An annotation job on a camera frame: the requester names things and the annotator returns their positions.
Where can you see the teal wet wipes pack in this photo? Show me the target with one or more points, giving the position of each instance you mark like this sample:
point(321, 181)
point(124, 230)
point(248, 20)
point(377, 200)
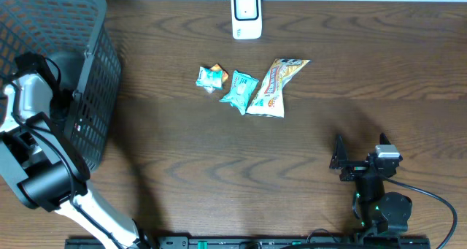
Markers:
point(241, 90)

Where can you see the small teal packet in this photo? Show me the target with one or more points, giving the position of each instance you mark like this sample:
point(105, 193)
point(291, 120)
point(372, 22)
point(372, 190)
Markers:
point(209, 78)

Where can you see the yellow snack bag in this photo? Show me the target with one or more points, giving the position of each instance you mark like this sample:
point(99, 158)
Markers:
point(269, 101)

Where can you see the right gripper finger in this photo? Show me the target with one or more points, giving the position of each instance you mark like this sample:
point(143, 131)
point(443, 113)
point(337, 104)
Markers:
point(339, 157)
point(383, 140)

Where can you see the small orange box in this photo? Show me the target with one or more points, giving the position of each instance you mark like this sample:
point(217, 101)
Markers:
point(217, 67)

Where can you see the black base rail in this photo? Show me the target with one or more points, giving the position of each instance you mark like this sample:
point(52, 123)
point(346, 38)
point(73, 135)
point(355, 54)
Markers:
point(295, 242)

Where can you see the white barcode scanner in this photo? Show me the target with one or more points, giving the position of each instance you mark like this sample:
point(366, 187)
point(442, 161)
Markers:
point(246, 18)

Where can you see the grey plastic shopping basket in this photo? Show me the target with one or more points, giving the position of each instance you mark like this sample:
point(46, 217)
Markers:
point(72, 35)

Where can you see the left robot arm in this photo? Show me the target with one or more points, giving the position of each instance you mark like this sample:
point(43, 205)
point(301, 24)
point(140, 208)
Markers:
point(42, 167)

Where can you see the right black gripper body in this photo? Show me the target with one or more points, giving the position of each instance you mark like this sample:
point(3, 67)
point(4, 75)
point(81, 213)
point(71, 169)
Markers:
point(354, 169)

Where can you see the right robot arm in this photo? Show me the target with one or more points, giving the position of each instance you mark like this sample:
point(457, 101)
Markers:
point(381, 212)

